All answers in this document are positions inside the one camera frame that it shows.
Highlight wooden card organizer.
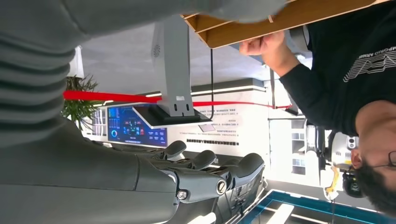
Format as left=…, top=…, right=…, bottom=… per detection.
left=181, top=0, right=392, bottom=49

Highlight person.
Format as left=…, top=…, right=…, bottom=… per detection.
left=240, top=0, right=396, bottom=217

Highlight person's glasses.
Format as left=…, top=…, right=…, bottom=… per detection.
left=371, top=151, right=396, bottom=170

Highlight black stanchion pole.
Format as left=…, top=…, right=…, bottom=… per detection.
left=210, top=48, right=215, bottom=119

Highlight green potted plant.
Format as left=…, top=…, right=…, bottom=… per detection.
left=61, top=75, right=104, bottom=131

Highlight red barrier belt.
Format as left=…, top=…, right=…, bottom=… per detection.
left=63, top=90, right=293, bottom=110

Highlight grey kiosk stand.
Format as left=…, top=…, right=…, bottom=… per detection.
left=133, top=14, right=214, bottom=130

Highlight white robot machine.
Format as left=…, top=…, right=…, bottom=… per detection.
left=304, top=119, right=367, bottom=202

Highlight blue edged table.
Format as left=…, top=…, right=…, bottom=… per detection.
left=236, top=189, right=396, bottom=224

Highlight blue wall display screen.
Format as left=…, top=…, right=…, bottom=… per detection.
left=106, top=105, right=169, bottom=148

